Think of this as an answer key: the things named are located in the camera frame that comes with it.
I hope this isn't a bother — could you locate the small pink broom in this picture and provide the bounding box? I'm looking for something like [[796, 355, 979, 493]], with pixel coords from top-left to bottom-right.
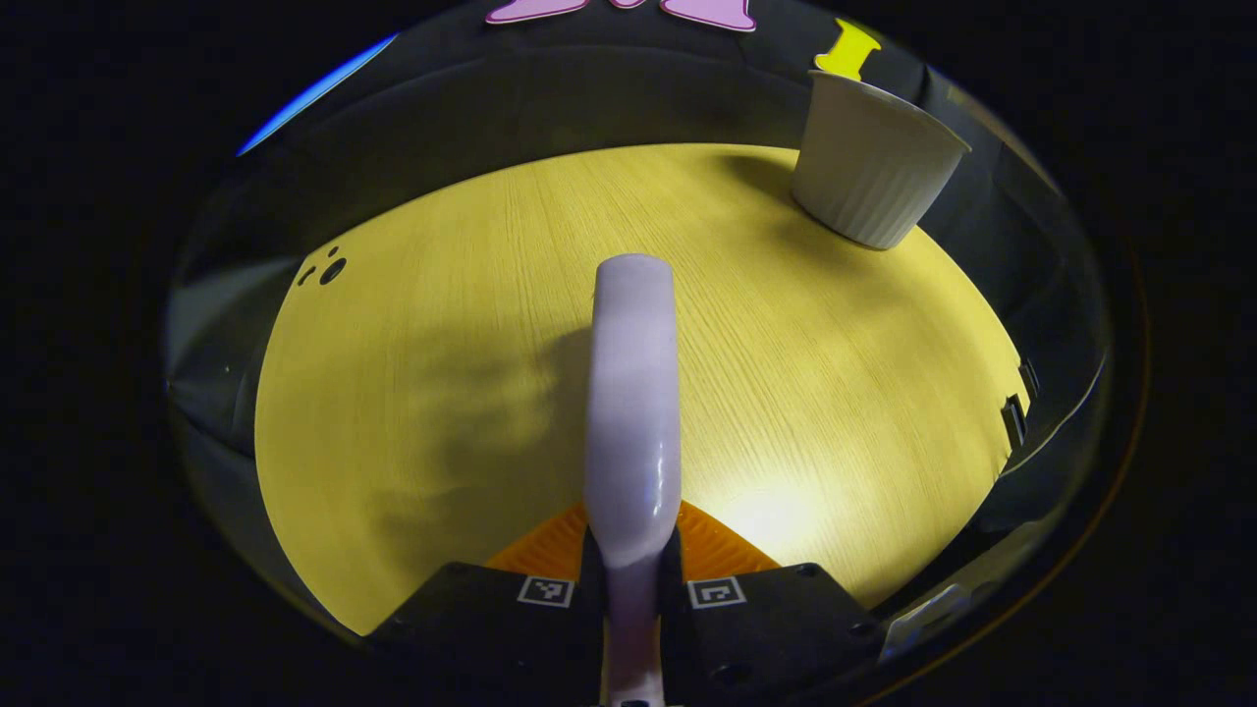
[[584, 253, 683, 707]]

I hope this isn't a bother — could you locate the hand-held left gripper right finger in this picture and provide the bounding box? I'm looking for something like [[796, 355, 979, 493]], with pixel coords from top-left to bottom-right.
[[658, 501, 885, 707]]

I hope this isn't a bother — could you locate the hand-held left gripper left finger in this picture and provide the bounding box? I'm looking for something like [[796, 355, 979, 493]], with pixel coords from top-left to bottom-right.
[[365, 503, 605, 707]]

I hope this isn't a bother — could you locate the white ribbed garbage bin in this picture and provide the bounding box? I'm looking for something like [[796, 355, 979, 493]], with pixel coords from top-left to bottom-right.
[[791, 69, 973, 251]]

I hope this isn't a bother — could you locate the wooden desktop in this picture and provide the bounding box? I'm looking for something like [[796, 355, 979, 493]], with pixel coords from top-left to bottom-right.
[[253, 142, 1032, 637]]

